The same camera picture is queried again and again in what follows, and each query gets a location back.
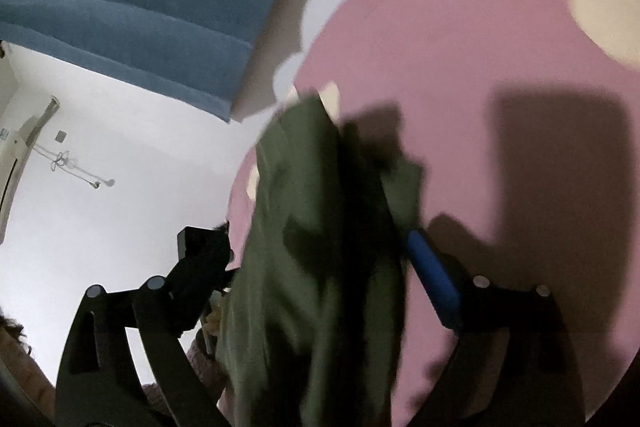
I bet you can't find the dark green shirt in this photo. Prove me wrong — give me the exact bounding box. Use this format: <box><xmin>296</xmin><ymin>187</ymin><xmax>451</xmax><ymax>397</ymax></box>
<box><xmin>217</xmin><ymin>94</ymin><xmax>427</xmax><ymax>427</ymax></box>

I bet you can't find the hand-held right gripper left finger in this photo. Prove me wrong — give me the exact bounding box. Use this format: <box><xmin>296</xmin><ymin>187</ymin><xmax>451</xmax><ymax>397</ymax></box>
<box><xmin>55</xmin><ymin>276</ymin><xmax>236</xmax><ymax>427</ymax></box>

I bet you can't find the blue wall curtain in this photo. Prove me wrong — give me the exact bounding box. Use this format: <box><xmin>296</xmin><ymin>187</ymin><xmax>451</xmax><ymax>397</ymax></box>
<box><xmin>0</xmin><ymin>0</ymin><xmax>322</xmax><ymax>124</ymax></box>

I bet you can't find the white air conditioner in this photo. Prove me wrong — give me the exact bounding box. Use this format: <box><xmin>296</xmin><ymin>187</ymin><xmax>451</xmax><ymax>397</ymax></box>
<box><xmin>0</xmin><ymin>96</ymin><xmax>61</xmax><ymax>240</ymax></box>

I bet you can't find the wall cable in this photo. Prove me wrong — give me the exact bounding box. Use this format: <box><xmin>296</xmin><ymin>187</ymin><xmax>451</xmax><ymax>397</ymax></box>
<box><xmin>32</xmin><ymin>142</ymin><xmax>117</xmax><ymax>190</ymax></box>

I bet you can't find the person's left hand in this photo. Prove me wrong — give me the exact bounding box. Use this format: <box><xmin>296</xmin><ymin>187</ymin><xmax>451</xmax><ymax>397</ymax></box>
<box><xmin>202</xmin><ymin>294</ymin><xmax>226</xmax><ymax>339</ymax></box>

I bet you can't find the pink dotted bed sheet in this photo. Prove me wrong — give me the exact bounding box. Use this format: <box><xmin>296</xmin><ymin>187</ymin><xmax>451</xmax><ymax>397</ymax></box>
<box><xmin>227</xmin><ymin>0</ymin><xmax>640</xmax><ymax>427</ymax></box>

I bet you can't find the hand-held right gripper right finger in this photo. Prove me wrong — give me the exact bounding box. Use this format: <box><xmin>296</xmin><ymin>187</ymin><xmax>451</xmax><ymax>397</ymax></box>
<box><xmin>405</xmin><ymin>229</ymin><xmax>589</xmax><ymax>427</ymax></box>

